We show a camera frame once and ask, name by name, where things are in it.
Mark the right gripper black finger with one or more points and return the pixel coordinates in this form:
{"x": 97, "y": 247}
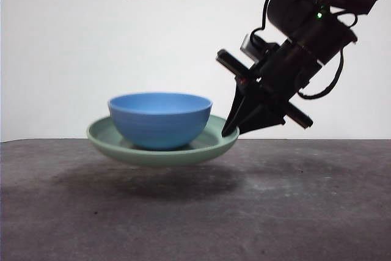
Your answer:
{"x": 265, "y": 117}
{"x": 236, "y": 111}

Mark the blue ribbed bowl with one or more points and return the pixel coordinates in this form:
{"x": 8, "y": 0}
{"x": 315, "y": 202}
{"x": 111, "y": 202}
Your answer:
{"x": 159, "y": 123}

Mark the green plate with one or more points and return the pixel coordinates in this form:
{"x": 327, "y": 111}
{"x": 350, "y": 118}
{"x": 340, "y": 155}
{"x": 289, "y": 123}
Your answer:
{"x": 159, "y": 158}

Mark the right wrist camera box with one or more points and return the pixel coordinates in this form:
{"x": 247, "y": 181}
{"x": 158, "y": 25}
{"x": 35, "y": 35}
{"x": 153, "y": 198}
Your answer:
{"x": 248, "y": 46}

